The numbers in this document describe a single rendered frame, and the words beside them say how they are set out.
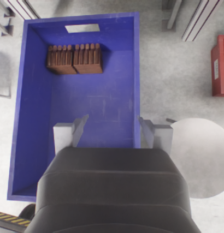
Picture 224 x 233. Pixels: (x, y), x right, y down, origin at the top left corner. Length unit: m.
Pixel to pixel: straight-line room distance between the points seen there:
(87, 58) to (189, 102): 0.60
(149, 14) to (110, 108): 0.69
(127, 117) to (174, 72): 0.45
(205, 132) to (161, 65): 0.48
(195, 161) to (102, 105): 0.43
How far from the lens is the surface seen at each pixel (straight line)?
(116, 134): 0.69
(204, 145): 0.72
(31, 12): 1.00
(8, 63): 1.29
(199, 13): 0.95
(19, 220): 0.80
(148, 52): 1.04
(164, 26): 1.13
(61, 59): 0.73
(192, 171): 0.71
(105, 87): 0.73
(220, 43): 1.02
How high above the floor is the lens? 0.91
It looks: 80 degrees down
